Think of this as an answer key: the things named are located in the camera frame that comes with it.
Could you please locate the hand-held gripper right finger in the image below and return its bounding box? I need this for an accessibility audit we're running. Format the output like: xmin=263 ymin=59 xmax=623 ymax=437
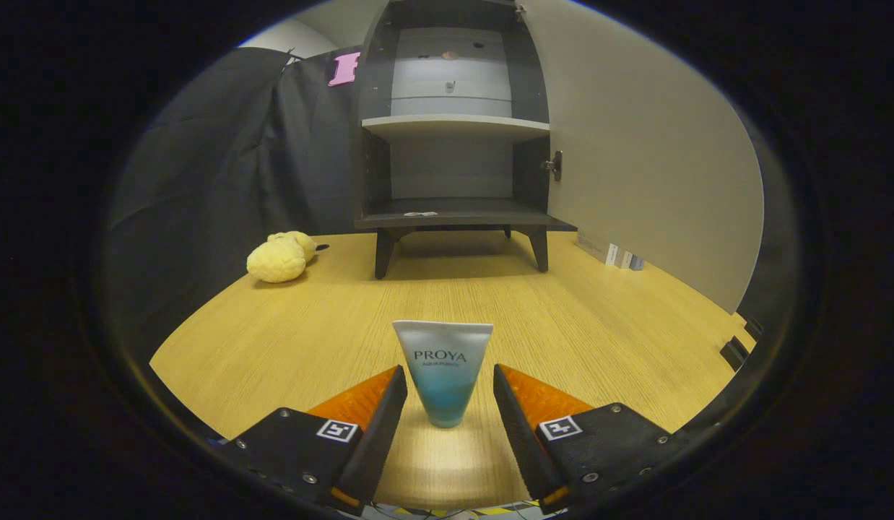
xmin=492 ymin=363 xmax=690 ymax=515

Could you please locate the light grey cabinet shelf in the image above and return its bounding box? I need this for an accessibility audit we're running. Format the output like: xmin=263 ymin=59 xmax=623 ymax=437
xmin=361 ymin=114 xmax=551 ymax=143

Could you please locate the dark grey cabinet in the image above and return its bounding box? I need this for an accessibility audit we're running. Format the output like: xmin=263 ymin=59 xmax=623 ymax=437
xmin=353 ymin=0 xmax=578 ymax=280

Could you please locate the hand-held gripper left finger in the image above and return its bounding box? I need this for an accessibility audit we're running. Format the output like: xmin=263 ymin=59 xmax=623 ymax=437
xmin=227 ymin=365 xmax=409 ymax=515

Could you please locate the blue and white tube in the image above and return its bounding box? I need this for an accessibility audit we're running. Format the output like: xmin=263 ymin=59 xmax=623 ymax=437
xmin=391 ymin=320 xmax=494 ymax=429

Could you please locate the black backdrop cloth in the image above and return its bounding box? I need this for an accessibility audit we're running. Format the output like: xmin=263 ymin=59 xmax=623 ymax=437
xmin=104 ymin=47 xmax=365 ymax=362

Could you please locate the yellow plush toy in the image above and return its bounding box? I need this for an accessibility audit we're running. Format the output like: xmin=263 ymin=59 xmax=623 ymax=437
xmin=246 ymin=231 xmax=319 ymax=284

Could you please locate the light grey cabinet door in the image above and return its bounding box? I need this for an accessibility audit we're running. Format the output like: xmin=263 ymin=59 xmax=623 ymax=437
xmin=523 ymin=0 xmax=765 ymax=315

